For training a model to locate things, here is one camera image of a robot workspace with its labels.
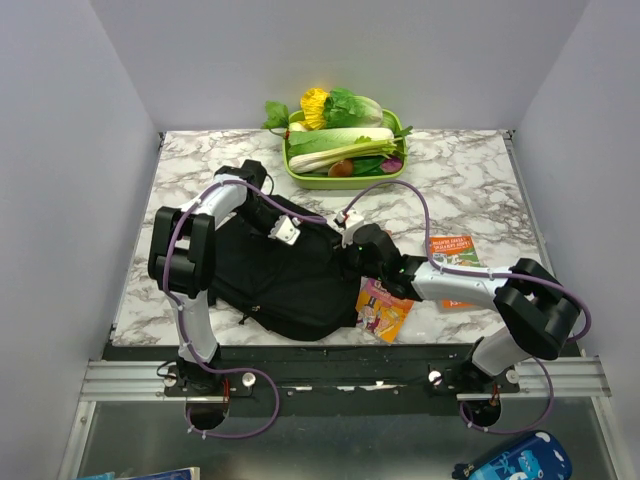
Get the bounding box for green lettuce head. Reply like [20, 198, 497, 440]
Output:
[323, 88, 383, 128]

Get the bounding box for long white green cabbage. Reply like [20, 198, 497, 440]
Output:
[285, 127, 395, 158]

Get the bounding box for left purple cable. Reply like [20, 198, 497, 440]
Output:
[162, 181, 331, 440]

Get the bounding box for orange 78-Storey Treehouse book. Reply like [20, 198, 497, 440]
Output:
[427, 235, 482, 312]

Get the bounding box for black student backpack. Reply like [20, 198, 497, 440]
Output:
[207, 213, 361, 341]

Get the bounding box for blue pencil case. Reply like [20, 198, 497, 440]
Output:
[451, 430, 573, 480]

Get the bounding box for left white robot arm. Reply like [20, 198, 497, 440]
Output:
[148, 160, 300, 395]

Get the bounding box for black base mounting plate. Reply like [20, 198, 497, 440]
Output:
[157, 344, 520, 416]

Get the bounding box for green leaf sprig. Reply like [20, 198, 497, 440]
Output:
[261, 100, 289, 130]

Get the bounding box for Roald Dahl Charlie book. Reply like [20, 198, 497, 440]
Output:
[356, 279, 414, 343]

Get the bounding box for yellow flower vegetable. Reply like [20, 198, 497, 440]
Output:
[300, 87, 329, 130]

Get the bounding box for aluminium rail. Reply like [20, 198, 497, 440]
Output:
[80, 357, 611, 403]

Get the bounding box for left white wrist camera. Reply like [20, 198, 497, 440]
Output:
[268, 215, 301, 246]

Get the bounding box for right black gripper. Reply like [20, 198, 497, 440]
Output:
[324, 230, 385, 282]

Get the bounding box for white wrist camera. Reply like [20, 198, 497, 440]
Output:
[334, 209, 365, 248]
[268, 215, 301, 246]

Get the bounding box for green vegetable tray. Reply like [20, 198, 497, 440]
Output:
[282, 109, 409, 190]

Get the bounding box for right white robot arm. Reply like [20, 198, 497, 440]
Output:
[342, 224, 587, 392]

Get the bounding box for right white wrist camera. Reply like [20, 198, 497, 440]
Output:
[334, 209, 365, 248]

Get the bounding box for green celery stalks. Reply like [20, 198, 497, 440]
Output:
[288, 140, 404, 174]

